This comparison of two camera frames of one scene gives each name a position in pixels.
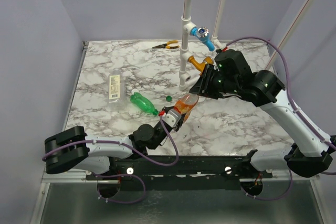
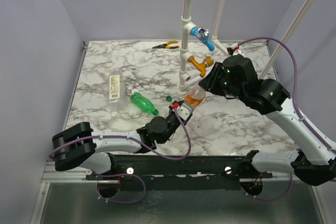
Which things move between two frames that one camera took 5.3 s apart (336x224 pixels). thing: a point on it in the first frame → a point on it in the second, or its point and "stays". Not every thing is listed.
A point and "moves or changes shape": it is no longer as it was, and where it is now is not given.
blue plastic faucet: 202,32 stays
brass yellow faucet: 200,66 stays
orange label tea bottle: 185,104 moves or changes shape
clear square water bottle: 116,87 stays
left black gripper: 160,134 → 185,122
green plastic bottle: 144,103 stays
